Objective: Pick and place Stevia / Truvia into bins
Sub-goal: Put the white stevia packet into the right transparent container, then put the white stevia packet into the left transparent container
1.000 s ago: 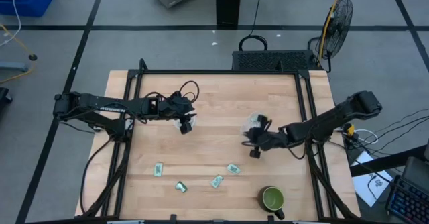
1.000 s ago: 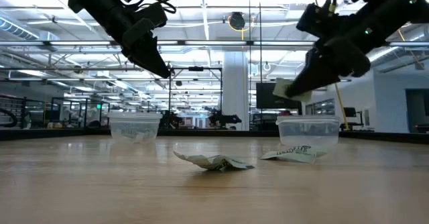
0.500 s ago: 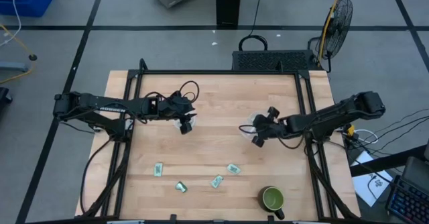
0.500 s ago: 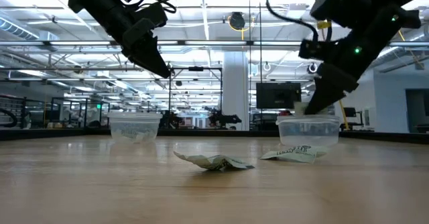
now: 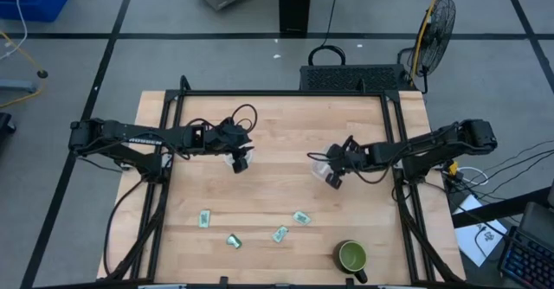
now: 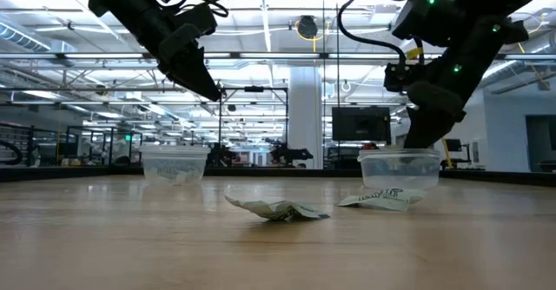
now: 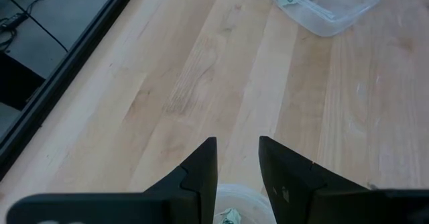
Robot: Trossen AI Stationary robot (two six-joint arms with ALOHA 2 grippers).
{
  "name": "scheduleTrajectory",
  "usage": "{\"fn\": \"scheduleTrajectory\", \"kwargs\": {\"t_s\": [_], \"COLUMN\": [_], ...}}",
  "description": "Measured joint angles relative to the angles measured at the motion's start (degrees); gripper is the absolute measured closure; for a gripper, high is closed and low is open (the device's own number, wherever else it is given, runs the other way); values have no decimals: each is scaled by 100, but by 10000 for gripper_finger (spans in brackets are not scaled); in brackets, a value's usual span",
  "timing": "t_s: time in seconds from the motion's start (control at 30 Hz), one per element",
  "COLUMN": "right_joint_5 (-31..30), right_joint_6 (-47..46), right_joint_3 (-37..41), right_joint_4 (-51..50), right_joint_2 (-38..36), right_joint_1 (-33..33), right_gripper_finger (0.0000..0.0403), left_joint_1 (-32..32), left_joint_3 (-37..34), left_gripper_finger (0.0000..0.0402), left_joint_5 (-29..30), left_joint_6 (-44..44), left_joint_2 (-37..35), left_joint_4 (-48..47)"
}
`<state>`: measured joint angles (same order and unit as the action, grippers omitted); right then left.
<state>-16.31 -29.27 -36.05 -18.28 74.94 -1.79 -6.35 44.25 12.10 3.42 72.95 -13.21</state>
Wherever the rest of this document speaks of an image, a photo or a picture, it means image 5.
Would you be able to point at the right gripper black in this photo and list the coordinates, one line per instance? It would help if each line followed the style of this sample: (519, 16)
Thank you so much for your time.
(348, 157)

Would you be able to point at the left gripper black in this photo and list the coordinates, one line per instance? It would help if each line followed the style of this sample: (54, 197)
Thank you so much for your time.
(229, 137)

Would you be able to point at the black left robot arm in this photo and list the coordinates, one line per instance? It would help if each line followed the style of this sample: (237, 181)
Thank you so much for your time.
(117, 130)

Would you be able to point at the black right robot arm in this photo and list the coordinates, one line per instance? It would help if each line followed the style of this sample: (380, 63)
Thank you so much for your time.
(433, 144)

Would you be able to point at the round clear plastic container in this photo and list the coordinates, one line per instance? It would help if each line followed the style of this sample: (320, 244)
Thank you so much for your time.
(250, 154)

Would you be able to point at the squarish clear plastic container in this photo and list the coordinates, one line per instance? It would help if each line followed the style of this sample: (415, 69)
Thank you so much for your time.
(318, 171)

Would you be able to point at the green white sweetener packet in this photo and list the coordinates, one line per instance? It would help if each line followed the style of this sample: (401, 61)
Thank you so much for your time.
(204, 218)
(233, 241)
(301, 217)
(280, 234)

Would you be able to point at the black perforated metal case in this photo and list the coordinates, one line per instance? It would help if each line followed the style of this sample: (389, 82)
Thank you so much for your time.
(346, 78)

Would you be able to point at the black mug green inside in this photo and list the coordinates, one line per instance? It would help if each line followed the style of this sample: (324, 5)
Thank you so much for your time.
(352, 256)

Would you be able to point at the yellow plug connector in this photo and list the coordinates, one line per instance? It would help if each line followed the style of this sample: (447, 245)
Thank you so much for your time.
(453, 168)

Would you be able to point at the silver aluminium bar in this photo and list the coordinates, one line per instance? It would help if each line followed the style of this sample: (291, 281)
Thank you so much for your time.
(400, 286)
(162, 286)

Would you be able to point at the black tower box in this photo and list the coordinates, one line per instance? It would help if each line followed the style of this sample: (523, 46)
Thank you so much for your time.
(294, 3)

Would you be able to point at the white printed paper sheet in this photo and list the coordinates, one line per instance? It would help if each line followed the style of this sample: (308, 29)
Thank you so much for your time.
(476, 237)

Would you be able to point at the black floor fan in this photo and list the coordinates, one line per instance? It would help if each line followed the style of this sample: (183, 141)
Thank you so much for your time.
(437, 34)

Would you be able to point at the black metal beam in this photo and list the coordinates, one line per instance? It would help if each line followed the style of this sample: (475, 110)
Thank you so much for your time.
(497, 209)

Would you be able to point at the small black floor disc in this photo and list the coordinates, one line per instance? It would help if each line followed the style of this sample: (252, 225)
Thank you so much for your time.
(42, 74)

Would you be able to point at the backlit black keyboard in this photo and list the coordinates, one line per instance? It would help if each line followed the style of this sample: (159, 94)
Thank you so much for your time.
(526, 256)

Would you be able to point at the grey metal cart leg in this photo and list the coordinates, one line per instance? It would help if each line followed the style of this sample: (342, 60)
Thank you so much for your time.
(17, 85)

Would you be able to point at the black chair foot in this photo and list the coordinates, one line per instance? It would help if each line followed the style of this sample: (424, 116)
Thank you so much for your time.
(6, 123)

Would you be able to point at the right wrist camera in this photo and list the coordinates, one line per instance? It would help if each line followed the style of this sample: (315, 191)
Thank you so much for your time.
(334, 181)

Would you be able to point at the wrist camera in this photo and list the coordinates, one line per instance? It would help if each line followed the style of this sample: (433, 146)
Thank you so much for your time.
(334, 181)
(239, 164)

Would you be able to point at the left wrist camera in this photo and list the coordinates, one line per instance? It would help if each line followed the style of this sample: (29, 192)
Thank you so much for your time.
(239, 164)

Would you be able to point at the black aluminium table frame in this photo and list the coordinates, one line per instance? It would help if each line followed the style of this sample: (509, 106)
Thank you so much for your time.
(277, 93)

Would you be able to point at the black frame clip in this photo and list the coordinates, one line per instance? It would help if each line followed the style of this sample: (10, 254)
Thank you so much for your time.
(349, 281)
(223, 280)

